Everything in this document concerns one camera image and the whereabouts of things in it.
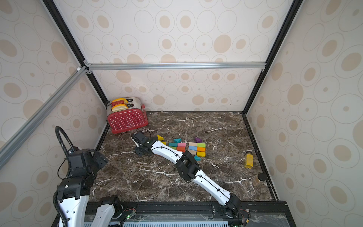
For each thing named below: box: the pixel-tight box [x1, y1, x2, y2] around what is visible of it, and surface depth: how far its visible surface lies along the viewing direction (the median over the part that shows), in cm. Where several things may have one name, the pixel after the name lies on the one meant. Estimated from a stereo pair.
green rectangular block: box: [197, 142, 206, 148], surface depth 99 cm
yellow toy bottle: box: [244, 150, 254, 170], surface depth 91 cm
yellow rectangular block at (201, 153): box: [196, 151, 207, 158], surface depth 96 cm
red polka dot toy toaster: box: [106, 96, 149, 134], surface depth 102 cm
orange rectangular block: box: [197, 146, 206, 152], surface depth 99 cm
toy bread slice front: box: [111, 104, 129, 113], surface depth 96 cm
